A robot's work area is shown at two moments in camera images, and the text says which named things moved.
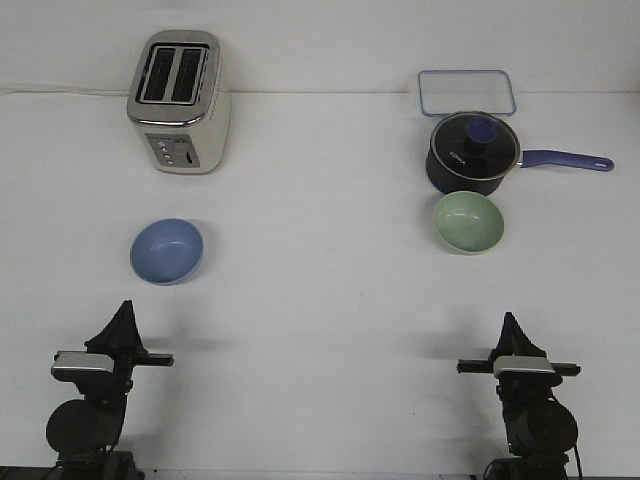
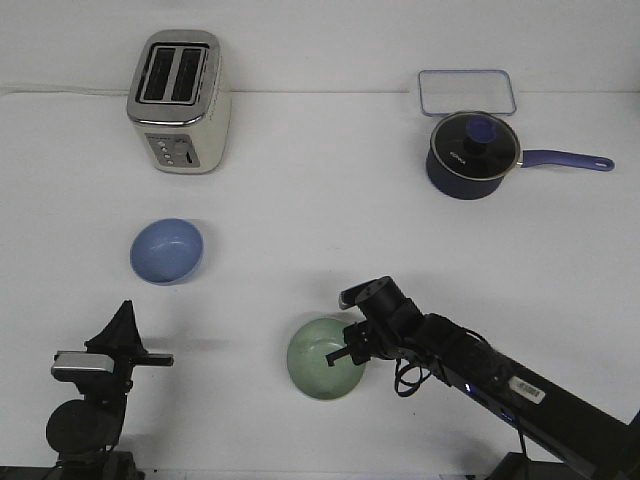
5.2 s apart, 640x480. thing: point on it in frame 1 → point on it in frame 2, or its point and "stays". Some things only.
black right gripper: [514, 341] → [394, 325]
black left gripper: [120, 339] stays
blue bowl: [166, 251] stays
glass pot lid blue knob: [474, 145] stays
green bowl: [468, 223] → [309, 367]
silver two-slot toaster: [174, 98] stays
